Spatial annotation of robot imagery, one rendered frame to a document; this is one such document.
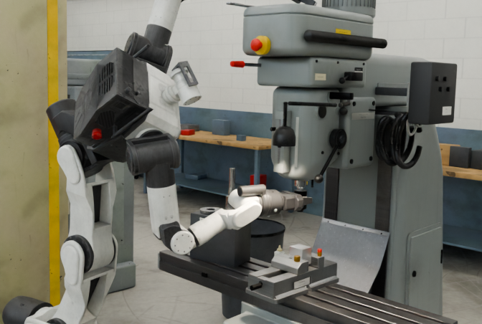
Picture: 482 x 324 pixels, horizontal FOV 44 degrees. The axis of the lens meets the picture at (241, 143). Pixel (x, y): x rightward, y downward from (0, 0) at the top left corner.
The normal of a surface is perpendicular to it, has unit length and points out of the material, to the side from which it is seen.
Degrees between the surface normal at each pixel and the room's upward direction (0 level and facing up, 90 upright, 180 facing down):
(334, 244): 64
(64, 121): 90
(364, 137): 90
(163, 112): 58
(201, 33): 90
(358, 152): 90
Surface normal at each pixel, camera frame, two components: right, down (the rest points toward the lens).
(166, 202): 0.44, 0.17
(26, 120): 0.73, 0.10
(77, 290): -0.46, 0.50
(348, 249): -0.61, -0.40
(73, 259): -0.51, 0.08
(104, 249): 0.85, -0.09
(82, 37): -0.69, 0.06
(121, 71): 0.77, -0.44
